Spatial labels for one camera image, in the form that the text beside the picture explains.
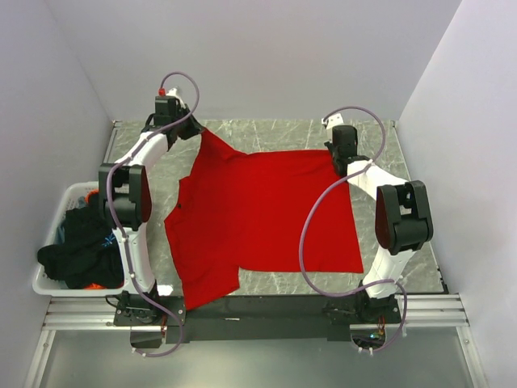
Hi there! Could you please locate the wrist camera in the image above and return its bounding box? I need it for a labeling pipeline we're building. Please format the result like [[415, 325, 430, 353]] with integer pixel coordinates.
[[158, 86, 182, 99], [322, 113, 344, 130]]

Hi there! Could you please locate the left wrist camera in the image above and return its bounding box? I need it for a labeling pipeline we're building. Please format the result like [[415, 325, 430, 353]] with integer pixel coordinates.
[[158, 86, 182, 99]]

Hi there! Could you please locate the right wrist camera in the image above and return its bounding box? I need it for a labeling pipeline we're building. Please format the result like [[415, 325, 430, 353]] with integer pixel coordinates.
[[322, 113, 344, 130]]

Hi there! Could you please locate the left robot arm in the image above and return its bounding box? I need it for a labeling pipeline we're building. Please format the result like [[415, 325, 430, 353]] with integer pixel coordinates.
[[99, 87, 203, 295]]

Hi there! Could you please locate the red polo shirt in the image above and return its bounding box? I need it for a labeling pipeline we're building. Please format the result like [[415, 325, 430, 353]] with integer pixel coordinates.
[[165, 131, 364, 310]]

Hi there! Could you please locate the black garment in basket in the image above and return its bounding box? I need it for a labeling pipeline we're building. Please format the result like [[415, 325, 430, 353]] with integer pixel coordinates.
[[37, 198, 124, 289]]

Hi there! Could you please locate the aluminium rail frame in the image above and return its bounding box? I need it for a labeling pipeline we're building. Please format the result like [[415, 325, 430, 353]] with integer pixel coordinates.
[[42, 294, 469, 331]]

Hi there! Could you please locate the white laundry basket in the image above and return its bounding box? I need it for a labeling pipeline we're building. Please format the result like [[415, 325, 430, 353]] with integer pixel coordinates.
[[32, 181, 124, 297]]

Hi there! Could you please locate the black base beam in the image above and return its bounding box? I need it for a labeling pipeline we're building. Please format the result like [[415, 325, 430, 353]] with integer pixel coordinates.
[[112, 293, 405, 348]]

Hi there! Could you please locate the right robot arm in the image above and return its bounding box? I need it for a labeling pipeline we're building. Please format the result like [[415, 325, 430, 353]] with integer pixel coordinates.
[[325, 124, 434, 323]]

